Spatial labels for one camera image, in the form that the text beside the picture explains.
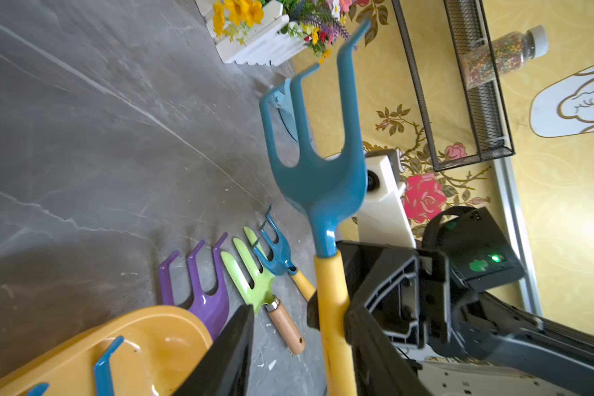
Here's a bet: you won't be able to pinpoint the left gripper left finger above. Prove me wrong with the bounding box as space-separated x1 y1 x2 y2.
174 305 255 395

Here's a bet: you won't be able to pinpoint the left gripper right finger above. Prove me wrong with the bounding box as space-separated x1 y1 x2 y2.
344 305 430 395

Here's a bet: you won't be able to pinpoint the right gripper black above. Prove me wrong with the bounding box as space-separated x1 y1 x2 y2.
337 206 525 349

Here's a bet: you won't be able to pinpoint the purple rake pink handle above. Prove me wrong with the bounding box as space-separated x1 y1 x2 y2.
158 233 230 341

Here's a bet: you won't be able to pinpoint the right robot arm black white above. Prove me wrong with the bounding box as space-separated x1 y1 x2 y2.
308 206 594 395

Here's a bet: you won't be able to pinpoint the yellow plastic storage tray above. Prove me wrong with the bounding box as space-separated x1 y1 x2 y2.
0 305 213 395

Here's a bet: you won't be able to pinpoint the light blue dustpan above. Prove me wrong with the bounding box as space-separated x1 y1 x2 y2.
271 79 299 142

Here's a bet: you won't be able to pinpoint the clear bottle colourful beads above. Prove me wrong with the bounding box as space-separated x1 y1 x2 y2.
460 25 549 90

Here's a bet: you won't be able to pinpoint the flowers in white fence planter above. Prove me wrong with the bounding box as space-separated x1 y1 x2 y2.
196 1 360 66

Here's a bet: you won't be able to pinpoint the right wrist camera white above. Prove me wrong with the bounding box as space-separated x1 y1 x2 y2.
356 148 417 248

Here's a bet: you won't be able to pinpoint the black wire mesh basket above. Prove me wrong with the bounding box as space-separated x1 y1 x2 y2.
392 1 515 171

